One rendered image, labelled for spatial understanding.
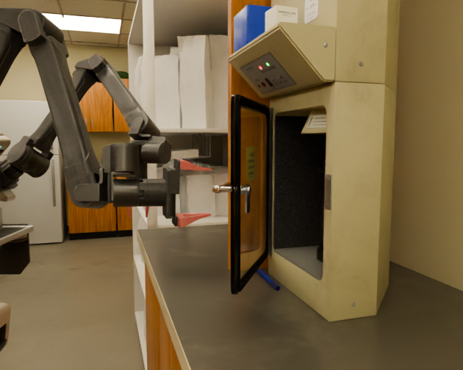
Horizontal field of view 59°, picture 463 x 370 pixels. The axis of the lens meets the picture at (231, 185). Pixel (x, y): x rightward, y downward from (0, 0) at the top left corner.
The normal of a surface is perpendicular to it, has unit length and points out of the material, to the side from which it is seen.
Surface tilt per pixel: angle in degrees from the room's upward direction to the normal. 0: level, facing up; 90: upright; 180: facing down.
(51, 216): 90
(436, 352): 0
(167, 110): 93
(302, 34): 90
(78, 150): 70
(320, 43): 90
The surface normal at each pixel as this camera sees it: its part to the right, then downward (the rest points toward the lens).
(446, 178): -0.96, 0.03
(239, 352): 0.00, -0.99
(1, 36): -0.20, 0.12
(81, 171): -0.10, -0.11
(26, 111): 0.29, 0.10
